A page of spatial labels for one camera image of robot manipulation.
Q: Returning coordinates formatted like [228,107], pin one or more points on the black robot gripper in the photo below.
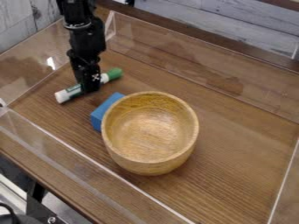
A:
[88,41]

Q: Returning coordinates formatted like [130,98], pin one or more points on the green and white marker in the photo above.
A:
[76,91]

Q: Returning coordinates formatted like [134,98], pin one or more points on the brown wooden bowl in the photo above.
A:
[150,131]

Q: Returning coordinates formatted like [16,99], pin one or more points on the blue foam block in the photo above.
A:
[98,113]

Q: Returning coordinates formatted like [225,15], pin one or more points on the clear acrylic tray wall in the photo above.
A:
[241,178]

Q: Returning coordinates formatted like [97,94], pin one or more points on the black metal table bracket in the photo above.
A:
[36,208]

